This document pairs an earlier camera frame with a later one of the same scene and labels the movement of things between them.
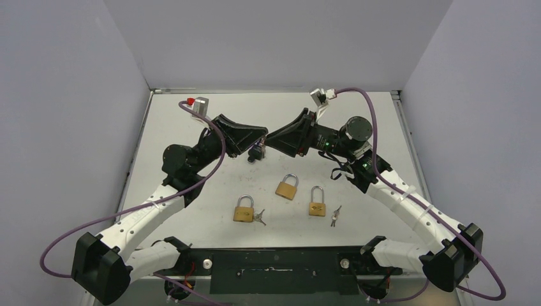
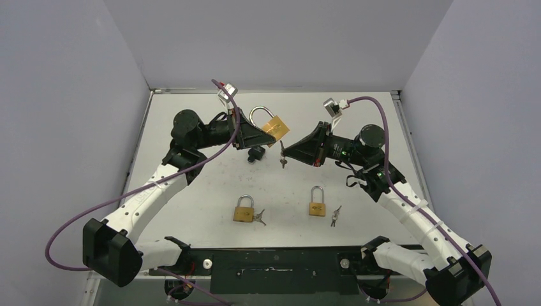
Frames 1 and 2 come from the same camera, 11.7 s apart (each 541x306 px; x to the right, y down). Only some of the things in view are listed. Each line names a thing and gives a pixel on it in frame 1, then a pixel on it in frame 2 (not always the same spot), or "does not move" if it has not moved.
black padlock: [257, 151] does not move
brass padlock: [286, 190] -> [275, 127]
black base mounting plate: [282, 271] does not move
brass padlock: [244, 214] does not move
